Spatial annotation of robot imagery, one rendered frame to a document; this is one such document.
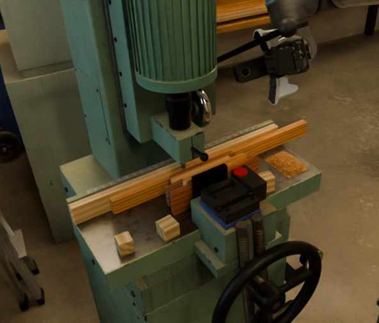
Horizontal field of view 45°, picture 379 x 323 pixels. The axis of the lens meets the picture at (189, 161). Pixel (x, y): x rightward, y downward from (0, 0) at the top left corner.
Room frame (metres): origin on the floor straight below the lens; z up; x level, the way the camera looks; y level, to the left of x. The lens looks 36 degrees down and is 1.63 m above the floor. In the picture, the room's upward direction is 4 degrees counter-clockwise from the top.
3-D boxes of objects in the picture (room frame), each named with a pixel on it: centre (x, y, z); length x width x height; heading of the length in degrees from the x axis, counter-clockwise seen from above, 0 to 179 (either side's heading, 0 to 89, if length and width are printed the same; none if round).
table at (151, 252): (0.83, -0.05, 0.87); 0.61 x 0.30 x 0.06; 119
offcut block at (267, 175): (0.87, -0.18, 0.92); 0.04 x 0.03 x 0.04; 109
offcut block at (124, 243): (0.70, 0.15, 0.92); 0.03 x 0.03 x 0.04; 24
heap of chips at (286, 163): (0.97, -0.25, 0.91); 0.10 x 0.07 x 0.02; 29
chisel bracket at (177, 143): (0.93, 0.02, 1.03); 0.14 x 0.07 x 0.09; 29
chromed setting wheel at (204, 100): (1.09, -0.03, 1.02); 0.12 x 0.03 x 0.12; 29
